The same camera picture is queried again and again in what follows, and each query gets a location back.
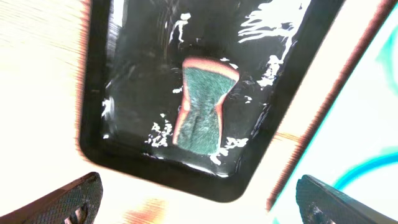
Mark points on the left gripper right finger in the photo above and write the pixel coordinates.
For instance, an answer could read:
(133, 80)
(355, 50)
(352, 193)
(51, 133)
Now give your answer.
(320, 203)

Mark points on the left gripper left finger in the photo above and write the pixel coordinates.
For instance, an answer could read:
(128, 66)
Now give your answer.
(76, 202)

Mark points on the teal plastic serving tray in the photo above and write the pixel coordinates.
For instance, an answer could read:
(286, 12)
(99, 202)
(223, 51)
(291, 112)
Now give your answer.
(355, 147)

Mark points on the black rectangular tray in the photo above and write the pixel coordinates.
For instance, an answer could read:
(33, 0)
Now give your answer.
(134, 84)

